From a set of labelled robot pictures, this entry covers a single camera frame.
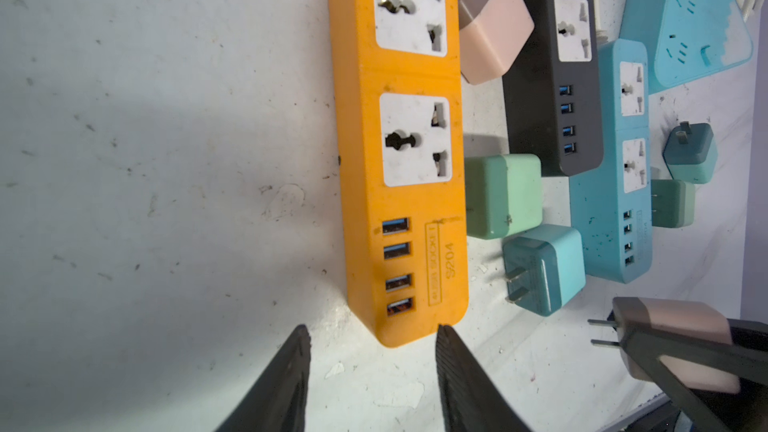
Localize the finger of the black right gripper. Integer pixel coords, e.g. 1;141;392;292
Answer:
619;319;767;431

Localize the teal rectangular power strip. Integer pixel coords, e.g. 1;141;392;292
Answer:
569;39;653;283

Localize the beige pink charger plug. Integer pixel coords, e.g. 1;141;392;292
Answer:
458;0;534;85

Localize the brown pink charger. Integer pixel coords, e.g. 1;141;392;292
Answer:
588;297;741;395

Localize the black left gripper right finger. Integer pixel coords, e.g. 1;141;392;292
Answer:
435;325;530;431

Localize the light green charger plug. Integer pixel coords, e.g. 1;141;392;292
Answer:
651;179;696;228

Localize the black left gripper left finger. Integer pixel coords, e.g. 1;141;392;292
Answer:
217;324;311;432

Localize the teal triangular power strip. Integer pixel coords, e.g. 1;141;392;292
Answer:
619;0;753;94

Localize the black power strip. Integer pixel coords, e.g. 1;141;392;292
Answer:
502;0;604;177

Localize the green usb charger plug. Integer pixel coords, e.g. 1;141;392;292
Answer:
465;154;543;240

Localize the teal charger plug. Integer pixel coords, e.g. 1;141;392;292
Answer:
663;121;718;184

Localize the orange power strip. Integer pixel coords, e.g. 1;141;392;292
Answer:
328;0;469;348

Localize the teal charger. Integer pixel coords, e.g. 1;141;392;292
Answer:
502;224;586;317

